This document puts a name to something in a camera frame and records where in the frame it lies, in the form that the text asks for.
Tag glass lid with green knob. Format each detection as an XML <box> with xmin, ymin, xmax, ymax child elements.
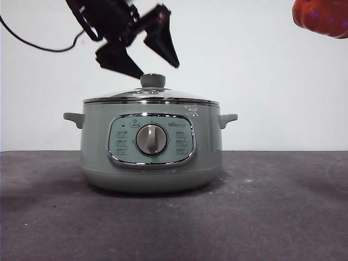
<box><xmin>83</xmin><ymin>73</ymin><xmax>220</xmax><ymax>105</ymax></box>

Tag orange pumpkin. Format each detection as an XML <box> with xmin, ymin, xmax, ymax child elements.
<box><xmin>291</xmin><ymin>0</ymin><xmax>348</xmax><ymax>40</ymax></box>

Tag pale green electric pot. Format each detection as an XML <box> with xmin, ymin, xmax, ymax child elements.
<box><xmin>63</xmin><ymin>101</ymin><xmax>239</xmax><ymax>194</ymax></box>

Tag black cable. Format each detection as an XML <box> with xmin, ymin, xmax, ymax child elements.
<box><xmin>0</xmin><ymin>15</ymin><xmax>85</xmax><ymax>53</ymax></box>

